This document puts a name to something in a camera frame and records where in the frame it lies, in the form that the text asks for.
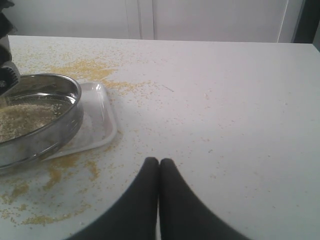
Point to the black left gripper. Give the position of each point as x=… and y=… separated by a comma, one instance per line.
x=6, y=27

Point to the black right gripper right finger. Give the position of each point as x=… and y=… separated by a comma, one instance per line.
x=182, y=214

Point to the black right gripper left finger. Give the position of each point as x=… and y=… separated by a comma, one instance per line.
x=134, y=215

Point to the round stainless steel sieve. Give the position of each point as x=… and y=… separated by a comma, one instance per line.
x=43, y=88

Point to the grain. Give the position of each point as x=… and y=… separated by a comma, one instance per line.
x=22, y=119

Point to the white plastic tray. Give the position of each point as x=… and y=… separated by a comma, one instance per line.
x=98, y=127

